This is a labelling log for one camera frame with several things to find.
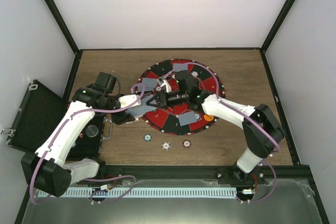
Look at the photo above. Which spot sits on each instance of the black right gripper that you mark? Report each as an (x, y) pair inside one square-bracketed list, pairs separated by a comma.
[(164, 99)]

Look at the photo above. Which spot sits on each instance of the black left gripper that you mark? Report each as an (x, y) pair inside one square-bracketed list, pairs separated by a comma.
[(122, 118)]

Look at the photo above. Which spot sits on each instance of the blue backed card deck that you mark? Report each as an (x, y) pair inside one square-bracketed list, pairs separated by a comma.
[(139, 110)]

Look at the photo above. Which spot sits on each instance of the dealt card seat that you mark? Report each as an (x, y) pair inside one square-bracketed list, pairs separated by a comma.
[(149, 83), (177, 67), (187, 118)]

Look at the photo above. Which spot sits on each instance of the green blue 50 chip stack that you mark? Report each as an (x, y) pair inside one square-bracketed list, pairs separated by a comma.
[(148, 137)]

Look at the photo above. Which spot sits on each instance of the dealt card bottom seat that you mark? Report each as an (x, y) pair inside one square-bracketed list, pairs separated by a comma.
[(187, 118)]

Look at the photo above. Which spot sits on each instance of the dealt card top seat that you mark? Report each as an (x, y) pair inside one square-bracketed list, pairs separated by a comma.
[(177, 67)]

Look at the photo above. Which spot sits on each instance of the orange blue 10 chip stack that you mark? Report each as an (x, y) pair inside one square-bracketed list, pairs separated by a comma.
[(166, 146)]

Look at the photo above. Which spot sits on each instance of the orange dealer button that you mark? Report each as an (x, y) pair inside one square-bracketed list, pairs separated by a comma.
[(208, 118)]

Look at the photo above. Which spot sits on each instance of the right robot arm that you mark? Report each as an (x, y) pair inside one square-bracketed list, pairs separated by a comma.
[(262, 130)]

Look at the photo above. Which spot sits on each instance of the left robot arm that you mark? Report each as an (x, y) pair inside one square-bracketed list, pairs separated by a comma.
[(46, 169)]

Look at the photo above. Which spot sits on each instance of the round red black poker mat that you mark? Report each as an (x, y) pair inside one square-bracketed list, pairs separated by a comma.
[(165, 119)]

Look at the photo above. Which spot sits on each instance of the round grey metal disc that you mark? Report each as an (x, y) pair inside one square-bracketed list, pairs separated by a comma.
[(92, 131)]

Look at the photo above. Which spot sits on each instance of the red 100 chip stack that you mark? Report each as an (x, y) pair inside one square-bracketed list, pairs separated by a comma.
[(186, 144)]

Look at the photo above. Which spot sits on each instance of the black poker set case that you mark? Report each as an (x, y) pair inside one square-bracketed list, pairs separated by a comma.
[(39, 114)]

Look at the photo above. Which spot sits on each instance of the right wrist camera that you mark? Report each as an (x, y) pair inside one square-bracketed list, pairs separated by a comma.
[(185, 81)]

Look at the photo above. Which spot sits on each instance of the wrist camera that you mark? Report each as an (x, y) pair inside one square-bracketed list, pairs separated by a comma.
[(105, 82), (185, 81)]

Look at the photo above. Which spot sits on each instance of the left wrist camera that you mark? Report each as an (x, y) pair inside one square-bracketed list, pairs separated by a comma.
[(105, 82)]

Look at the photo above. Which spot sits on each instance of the light blue slotted cable duct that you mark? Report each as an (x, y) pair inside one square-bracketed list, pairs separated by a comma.
[(147, 192)]

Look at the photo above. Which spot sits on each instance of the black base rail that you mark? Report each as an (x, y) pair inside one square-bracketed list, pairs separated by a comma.
[(223, 174)]

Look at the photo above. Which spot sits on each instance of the black enclosure frame post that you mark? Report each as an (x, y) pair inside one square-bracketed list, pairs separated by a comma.
[(62, 25)]

